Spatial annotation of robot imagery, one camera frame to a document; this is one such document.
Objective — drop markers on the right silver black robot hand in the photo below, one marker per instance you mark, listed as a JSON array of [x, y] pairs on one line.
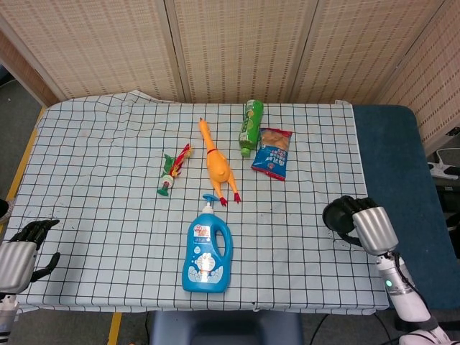
[[375, 230]]

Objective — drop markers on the dark blue stool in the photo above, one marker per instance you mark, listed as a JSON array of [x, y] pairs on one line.
[[223, 330]]

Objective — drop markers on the black white shoe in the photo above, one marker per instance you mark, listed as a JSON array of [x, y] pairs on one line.
[[3, 212]]

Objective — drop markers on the blue cartoon detergent bottle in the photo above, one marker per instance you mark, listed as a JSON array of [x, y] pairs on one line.
[[206, 266]]

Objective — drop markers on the woven folding screen panel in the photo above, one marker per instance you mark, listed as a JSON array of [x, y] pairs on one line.
[[438, 72], [21, 68], [359, 46], [240, 46], [90, 43]]

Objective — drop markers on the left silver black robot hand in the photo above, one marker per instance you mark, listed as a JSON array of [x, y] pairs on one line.
[[16, 262]]

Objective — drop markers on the white black checked tablecloth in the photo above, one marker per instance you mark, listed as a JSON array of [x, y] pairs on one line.
[[108, 215]]

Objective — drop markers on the white power strip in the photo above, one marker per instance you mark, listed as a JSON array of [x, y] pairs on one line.
[[443, 169]]

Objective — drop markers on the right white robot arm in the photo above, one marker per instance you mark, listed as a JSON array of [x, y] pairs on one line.
[[402, 294]]

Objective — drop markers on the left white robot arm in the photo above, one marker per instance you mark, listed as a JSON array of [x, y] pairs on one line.
[[7, 316]]

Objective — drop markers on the yellow rubber chicken toy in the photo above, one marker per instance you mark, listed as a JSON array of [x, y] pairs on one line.
[[217, 165]]

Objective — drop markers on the blue snack bag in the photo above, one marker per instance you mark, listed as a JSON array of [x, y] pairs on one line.
[[273, 158]]

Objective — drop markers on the feather shuttlecock green base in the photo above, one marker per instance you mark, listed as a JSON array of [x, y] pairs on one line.
[[167, 181]]

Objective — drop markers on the green plastic drink bottle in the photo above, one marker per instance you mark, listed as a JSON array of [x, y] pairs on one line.
[[249, 133]]

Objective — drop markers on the black round bowl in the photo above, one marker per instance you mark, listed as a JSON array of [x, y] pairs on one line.
[[336, 215]]

